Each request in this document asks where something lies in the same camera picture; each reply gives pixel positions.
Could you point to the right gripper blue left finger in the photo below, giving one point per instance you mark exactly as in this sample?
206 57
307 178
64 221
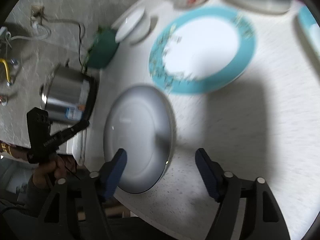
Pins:
112 172

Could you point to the white dish cloth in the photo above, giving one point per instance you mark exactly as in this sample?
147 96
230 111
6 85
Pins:
79 147

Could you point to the teal bowl with greens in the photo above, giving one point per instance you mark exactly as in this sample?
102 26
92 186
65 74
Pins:
102 50

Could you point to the wall socket plate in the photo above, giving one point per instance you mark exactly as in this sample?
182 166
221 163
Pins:
37 11

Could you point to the teal floral plate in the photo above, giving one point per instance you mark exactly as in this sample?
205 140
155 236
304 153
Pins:
202 51
310 29

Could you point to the stainless steel rice cooker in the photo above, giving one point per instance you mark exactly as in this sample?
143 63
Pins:
68 95

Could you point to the person left hand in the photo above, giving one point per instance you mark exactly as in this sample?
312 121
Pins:
55 167

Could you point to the plain white plate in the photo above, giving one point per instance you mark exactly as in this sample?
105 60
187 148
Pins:
140 122

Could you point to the small white bowl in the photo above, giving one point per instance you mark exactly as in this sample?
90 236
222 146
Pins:
134 28

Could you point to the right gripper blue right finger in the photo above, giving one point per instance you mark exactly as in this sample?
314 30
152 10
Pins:
206 168

